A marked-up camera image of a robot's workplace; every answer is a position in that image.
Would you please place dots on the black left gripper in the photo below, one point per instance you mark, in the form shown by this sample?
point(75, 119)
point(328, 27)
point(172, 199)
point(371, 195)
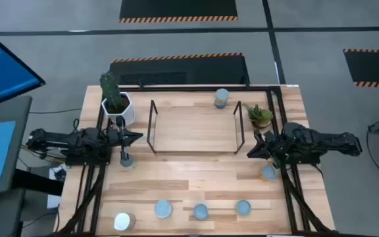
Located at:
point(112, 138)

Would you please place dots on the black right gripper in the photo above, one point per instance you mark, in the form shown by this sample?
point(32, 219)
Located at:
point(273, 146)

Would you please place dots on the yellow bean print can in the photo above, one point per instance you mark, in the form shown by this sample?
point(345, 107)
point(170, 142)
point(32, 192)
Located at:
point(269, 172)

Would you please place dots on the green dotted tin can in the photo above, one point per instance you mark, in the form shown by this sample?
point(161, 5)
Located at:
point(129, 163)

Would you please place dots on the short tin can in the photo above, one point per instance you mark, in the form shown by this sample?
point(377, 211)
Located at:
point(243, 207)

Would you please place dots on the peaches label tin can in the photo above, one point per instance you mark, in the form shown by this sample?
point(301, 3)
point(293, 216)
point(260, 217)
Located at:
point(221, 95)

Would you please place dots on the carrots label tin can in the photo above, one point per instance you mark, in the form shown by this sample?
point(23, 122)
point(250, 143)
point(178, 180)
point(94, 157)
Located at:
point(163, 209)

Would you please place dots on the grey can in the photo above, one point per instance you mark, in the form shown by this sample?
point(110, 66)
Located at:
point(122, 221)

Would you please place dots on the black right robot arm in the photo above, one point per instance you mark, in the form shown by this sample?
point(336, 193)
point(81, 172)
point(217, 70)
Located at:
point(321, 141)

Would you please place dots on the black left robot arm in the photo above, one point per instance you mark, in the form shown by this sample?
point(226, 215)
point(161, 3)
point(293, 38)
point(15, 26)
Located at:
point(87, 140)

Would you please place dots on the small succulent in brown pot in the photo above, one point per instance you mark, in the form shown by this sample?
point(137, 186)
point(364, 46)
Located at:
point(258, 115)

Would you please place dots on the green cactus in white pot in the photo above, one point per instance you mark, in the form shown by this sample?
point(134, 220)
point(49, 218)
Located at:
point(112, 89)

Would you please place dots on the black mat with hazard stripes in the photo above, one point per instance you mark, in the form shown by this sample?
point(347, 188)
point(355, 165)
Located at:
point(176, 8)
point(209, 70)
point(373, 67)

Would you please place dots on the white box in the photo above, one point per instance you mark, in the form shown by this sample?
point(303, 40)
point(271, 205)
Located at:
point(54, 201)

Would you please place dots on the large tilted blue-screen monitor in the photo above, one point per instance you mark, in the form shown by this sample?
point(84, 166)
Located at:
point(2, 66)

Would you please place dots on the grey stand base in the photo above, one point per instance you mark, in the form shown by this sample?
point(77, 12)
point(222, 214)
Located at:
point(5, 214)

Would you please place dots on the wooden shelf with black frame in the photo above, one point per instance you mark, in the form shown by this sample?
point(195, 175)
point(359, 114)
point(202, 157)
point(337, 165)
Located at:
point(196, 131)

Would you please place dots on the black aluminium table frame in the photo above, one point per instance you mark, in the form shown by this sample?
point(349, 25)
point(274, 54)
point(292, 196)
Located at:
point(192, 89)

